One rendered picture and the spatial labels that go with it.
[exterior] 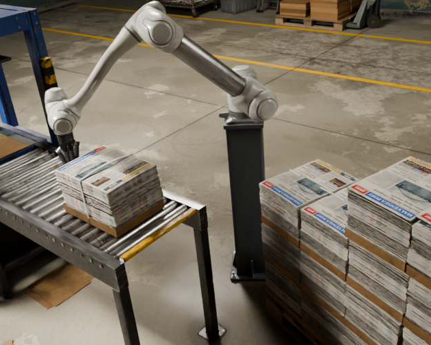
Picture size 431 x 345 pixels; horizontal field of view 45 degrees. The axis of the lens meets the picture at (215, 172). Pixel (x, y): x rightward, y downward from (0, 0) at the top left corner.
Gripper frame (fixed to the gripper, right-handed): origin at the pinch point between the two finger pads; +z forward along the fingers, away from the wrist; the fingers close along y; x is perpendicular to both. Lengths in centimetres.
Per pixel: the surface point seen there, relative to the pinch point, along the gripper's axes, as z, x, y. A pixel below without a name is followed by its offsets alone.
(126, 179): -9.8, -44.1, -3.0
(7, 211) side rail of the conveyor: 14.4, 19.1, -28.3
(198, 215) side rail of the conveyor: 17, -59, 22
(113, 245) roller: 14, -47, -17
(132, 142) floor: 93, 161, 164
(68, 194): 1.4, -14.2, -13.9
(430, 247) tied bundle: -6, -161, 24
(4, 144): 13, 91, 12
